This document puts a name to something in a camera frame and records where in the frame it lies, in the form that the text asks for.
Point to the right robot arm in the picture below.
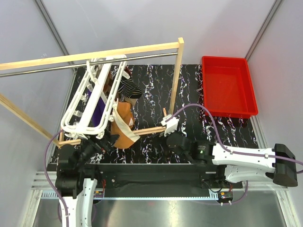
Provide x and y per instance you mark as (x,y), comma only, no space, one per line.
(236,164)

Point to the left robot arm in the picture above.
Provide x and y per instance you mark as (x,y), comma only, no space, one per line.
(79,183)

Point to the metal hanging rod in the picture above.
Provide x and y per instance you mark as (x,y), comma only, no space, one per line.
(91,63)

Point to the red plastic bin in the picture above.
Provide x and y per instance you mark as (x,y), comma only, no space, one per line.
(227,87)

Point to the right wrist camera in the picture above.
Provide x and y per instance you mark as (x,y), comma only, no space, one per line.
(170,123)

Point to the black marble pattern mat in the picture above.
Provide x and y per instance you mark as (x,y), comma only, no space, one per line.
(155,83)

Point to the wooden clothes rack frame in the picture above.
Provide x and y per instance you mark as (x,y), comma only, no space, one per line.
(36,64)

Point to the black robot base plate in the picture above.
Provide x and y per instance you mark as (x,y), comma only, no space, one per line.
(163,181)

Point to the purple sock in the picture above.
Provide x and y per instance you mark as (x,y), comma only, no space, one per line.
(97,115)

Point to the brown orange striped sock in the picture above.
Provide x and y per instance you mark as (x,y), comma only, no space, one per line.
(108,83)

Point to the white plastic clip hanger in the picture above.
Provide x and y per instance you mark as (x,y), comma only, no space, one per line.
(95,75)

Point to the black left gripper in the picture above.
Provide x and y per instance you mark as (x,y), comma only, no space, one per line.
(105,143)

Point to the black striped sock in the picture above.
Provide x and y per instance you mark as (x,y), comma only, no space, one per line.
(129,89)
(130,99)

